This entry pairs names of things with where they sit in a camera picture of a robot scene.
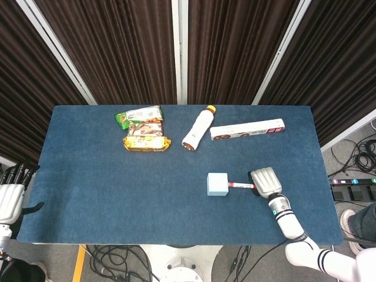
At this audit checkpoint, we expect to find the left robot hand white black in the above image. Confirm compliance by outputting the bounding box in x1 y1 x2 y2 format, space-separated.
0 161 45 226

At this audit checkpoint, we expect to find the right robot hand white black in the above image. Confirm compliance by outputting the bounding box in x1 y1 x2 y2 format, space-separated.
248 166 284 198

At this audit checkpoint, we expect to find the red marker pen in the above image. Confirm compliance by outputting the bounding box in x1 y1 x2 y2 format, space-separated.
228 181 256 190

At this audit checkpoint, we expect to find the light blue cube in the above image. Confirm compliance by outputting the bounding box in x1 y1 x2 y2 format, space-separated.
206 172 230 197

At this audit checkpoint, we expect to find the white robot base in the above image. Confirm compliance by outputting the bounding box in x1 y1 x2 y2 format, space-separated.
139 244 224 282

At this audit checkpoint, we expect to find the long white box red label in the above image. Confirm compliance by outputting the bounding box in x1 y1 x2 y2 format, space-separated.
209 118 286 142

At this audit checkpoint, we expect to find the black bag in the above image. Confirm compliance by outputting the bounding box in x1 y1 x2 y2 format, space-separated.
0 258 48 282

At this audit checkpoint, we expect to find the white shoe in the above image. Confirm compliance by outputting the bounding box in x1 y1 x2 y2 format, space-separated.
340 209 368 256

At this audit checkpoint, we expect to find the black foot pedal strip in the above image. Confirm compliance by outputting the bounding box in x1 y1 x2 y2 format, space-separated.
328 177 376 203

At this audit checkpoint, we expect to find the white bottle yellow cap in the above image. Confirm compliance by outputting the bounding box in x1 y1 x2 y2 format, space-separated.
182 105 217 153

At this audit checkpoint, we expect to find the yellow floor tape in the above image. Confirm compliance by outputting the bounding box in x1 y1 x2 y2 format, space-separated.
72 244 88 282

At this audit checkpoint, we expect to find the person leg in jeans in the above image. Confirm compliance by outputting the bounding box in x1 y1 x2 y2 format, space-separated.
348 202 376 245

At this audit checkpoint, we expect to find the brown pleated partition panel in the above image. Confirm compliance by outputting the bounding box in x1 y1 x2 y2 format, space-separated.
187 0 301 106
0 0 89 164
34 0 177 106
257 0 376 147

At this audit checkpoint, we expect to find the blue felt table cover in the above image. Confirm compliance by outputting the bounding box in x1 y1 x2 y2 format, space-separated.
16 105 344 246

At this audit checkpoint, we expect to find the golden snack packet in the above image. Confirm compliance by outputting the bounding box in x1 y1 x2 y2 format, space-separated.
122 135 172 153

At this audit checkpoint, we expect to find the brown white snack packet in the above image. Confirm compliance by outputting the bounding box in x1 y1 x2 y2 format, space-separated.
128 120 164 137

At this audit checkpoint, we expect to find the green snack packet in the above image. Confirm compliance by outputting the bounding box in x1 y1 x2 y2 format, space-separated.
114 105 163 130

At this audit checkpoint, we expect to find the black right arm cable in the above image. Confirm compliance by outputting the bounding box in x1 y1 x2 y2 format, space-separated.
252 238 290 263

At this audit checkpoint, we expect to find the black cable with connector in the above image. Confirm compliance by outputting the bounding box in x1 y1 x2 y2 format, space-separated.
228 245 252 282

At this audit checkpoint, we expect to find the white partition post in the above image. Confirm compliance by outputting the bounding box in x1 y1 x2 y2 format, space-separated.
320 108 376 153
251 0 312 106
16 0 98 106
171 0 189 105

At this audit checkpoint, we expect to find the black cable bundle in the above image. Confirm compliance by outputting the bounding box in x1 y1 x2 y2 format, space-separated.
327 138 376 179

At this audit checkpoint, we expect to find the black floor cables tangled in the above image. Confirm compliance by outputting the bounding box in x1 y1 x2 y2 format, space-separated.
86 245 161 282

